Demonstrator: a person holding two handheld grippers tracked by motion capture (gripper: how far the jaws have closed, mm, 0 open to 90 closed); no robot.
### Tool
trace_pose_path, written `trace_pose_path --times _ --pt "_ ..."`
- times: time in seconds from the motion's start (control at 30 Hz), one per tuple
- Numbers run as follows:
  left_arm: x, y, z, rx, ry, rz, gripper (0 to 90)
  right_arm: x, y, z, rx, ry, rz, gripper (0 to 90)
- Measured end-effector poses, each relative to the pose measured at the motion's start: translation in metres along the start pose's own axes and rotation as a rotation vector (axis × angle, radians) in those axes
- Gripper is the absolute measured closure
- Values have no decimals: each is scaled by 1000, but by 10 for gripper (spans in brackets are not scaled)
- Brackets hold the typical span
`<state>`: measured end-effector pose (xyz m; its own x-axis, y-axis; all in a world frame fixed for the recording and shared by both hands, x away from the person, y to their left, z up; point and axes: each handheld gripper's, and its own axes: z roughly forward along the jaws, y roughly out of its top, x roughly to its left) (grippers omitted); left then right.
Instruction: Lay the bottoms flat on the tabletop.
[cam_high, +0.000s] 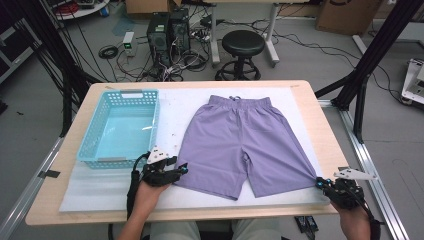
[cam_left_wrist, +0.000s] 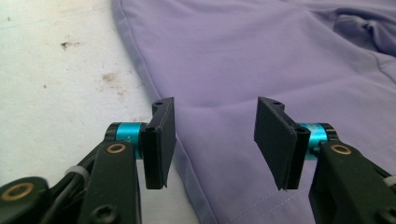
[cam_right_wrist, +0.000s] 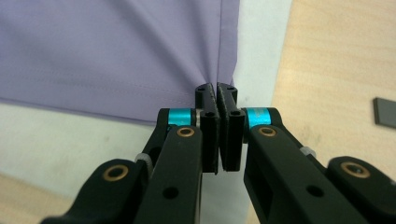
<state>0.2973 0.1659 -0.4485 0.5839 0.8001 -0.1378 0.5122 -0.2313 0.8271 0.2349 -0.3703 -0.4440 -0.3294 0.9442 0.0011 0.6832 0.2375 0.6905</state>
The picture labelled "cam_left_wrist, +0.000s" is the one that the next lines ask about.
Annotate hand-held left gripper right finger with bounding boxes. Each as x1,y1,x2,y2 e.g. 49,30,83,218
253,96,339,191

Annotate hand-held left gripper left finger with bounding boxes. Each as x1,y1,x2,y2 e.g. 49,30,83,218
105,96,177,190

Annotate purple shorts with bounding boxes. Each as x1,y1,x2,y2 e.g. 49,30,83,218
111,0,396,224

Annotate white foam mat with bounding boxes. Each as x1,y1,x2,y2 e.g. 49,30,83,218
0,0,200,224

